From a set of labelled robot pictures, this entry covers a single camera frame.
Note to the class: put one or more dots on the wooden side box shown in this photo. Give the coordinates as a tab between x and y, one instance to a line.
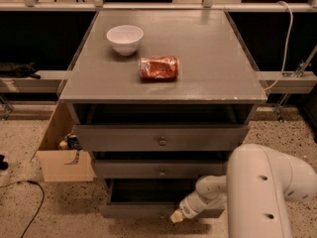
58	162

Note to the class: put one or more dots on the grey drawer cabinet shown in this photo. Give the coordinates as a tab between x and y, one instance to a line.
216	85

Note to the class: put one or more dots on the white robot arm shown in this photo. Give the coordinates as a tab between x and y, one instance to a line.
258	183

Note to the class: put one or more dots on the metal frame rail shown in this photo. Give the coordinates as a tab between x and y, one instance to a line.
243	7

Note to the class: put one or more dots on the grey middle drawer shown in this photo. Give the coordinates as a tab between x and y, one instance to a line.
159	165

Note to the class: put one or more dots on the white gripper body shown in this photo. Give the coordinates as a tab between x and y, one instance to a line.
188	209

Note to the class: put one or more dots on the crushed orange soda can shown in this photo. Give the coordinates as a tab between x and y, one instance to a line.
159	68

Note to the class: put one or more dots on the black object on shelf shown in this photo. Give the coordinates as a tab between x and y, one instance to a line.
18	70

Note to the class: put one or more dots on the grey top drawer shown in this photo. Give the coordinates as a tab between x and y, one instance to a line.
158	138

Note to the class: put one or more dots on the white bowl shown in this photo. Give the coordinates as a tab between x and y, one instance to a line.
125	39

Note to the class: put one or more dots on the grey drawer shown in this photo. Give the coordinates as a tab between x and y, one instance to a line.
159	165
158	138
145	197

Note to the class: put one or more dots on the grey bottom drawer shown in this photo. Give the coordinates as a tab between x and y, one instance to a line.
145	197

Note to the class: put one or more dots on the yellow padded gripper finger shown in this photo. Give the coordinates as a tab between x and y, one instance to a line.
177	216

